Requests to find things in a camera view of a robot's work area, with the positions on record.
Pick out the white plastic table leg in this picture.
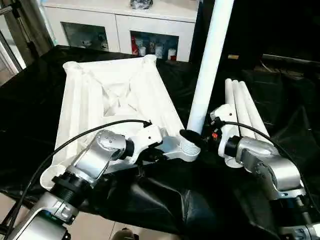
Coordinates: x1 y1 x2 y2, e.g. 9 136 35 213
231 80 258 141
223 78 246 169
181 0 236 156
238 81 274 147

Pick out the white plastic table top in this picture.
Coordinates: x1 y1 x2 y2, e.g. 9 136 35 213
39 54 202 190

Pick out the black mat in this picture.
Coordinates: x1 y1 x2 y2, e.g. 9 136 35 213
0 44 320 240

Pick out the black robot left foot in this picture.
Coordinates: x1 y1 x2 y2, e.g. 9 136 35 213
112 227 137 240

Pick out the dark grey bar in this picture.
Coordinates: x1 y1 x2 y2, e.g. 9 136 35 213
261 52 320 67

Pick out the white glass-door cabinet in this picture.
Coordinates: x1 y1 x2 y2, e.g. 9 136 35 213
41 0 200 63

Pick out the shiny silver ornament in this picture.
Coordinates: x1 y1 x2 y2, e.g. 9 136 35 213
130 0 154 10

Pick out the grey metal rack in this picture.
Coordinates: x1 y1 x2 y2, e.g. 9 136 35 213
0 0 51 76

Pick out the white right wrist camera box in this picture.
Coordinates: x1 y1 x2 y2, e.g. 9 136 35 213
210 104 241 157

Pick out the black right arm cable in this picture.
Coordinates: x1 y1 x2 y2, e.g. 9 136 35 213
215 120 320 216

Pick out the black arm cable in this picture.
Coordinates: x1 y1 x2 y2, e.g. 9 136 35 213
0 118 152 240
215 120 320 216

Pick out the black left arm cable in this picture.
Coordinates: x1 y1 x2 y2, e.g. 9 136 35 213
0 118 152 240

